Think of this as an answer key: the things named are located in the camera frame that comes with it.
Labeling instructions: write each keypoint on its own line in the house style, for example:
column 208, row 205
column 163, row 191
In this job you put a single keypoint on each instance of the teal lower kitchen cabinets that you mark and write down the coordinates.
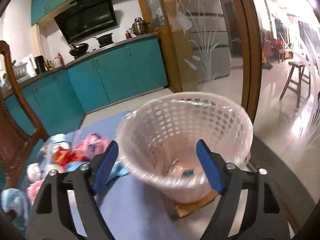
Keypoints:
column 63, row 97

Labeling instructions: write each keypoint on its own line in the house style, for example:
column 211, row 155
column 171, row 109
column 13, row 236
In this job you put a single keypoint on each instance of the black cooking pot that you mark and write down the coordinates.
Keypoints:
column 105, row 40

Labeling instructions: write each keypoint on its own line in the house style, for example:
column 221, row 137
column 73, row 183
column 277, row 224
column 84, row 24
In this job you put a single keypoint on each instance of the pink wrapper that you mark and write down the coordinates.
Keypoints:
column 93, row 144

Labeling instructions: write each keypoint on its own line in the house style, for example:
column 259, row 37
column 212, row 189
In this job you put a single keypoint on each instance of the white dish rack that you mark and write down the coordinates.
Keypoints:
column 20, row 71

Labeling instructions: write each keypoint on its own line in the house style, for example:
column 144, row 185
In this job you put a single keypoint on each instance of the pink plastic trash basket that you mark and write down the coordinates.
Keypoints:
column 157, row 141

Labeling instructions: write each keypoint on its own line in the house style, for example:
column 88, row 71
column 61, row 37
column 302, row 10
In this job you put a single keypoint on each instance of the etched glass sliding door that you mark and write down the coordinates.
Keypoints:
column 243, row 83

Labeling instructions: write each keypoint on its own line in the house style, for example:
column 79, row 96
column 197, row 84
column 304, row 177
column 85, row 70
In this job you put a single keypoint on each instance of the black wok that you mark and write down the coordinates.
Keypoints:
column 78, row 50

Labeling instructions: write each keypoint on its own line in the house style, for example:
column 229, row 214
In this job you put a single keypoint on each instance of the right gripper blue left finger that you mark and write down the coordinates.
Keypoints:
column 102, row 165

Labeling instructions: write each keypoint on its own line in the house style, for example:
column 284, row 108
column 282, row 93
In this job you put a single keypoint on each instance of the steel stock pot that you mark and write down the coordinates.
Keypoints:
column 139, row 26

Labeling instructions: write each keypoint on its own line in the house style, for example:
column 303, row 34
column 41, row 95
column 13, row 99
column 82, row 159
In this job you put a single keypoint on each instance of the blue table cloth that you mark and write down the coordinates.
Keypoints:
column 130, row 208

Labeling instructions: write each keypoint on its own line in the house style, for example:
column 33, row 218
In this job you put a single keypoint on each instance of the wooden stool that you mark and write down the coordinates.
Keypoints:
column 296, row 85

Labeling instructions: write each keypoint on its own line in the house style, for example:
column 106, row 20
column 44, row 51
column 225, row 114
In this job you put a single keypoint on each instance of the brown sauce bottle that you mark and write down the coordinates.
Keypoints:
column 59, row 56

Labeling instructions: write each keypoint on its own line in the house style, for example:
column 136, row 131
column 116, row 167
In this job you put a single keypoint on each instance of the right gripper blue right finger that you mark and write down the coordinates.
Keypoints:
column 212, row 165

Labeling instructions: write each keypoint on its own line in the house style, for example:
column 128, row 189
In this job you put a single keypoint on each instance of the red snack wrapper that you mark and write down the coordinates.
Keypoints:
column 64, row 156

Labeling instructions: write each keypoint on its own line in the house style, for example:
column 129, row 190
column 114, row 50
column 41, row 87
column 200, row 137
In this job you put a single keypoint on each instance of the clear blue plastic bag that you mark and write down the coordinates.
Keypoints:
column 54, row 143

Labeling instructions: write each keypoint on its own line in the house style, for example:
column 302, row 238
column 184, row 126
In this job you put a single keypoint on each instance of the black range hood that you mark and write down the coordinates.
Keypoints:
column 85, row 18

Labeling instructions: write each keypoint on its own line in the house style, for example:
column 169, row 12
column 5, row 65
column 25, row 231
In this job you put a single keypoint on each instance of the small red canister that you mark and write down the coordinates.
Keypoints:
column 128, row 35

